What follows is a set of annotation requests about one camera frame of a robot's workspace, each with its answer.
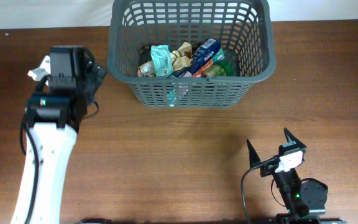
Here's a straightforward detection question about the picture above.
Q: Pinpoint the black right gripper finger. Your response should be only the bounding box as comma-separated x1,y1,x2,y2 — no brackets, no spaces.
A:
246,139,261,168
283,128,307,149

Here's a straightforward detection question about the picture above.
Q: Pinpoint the teal wet wipes packet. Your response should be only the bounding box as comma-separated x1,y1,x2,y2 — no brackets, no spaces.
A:
150,45,173,77

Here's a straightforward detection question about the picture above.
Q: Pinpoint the green lid spice jar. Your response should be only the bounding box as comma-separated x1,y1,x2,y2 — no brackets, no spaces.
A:
203,60,234,77

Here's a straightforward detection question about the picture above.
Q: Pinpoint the beige Pantree snack bag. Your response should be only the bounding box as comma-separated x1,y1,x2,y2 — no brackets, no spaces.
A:
137,42,193,77

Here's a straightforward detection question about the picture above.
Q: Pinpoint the Kleenex tissue multipack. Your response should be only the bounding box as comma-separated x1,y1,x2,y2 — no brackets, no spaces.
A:
172,38,226,78

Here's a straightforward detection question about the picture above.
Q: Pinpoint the grey plastic basket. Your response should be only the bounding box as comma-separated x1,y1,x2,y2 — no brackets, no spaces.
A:
107,0,276,108

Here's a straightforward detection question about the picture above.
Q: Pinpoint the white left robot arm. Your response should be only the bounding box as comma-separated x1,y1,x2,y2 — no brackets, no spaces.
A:
11,45,106,223

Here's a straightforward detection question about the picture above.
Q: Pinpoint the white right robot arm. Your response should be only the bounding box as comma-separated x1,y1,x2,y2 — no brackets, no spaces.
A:
241,128,345,224

